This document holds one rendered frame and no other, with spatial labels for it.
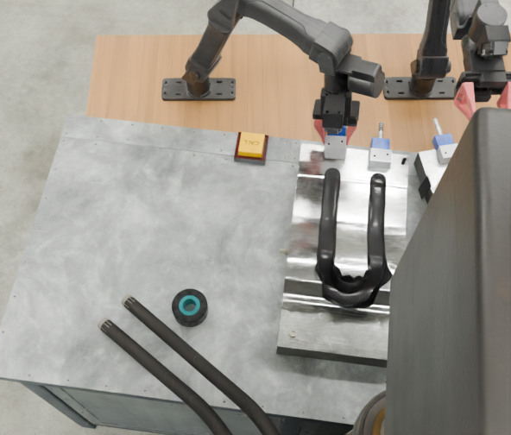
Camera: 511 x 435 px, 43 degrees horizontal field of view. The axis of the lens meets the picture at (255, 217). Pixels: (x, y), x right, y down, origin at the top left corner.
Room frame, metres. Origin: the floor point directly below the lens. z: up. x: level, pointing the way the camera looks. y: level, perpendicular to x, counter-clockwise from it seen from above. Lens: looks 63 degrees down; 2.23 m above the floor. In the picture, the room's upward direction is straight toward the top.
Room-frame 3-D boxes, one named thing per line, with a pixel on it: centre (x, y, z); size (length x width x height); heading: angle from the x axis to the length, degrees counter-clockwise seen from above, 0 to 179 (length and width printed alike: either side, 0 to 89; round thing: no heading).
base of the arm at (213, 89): (1.11, 0.15, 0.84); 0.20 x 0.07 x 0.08; 90
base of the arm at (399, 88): (1.12, -0.45, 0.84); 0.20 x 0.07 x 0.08; 90
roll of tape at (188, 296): (0.49, 0.15, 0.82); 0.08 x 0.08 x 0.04
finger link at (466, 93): (0.77, -0.43, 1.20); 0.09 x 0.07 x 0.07; 0
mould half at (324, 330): (0.62, -0.21, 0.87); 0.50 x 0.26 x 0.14; 172
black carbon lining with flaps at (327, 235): (0.63, -0.22, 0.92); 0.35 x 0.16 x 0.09; 172
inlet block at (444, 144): (0.91, -0.47, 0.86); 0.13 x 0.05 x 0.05; 10
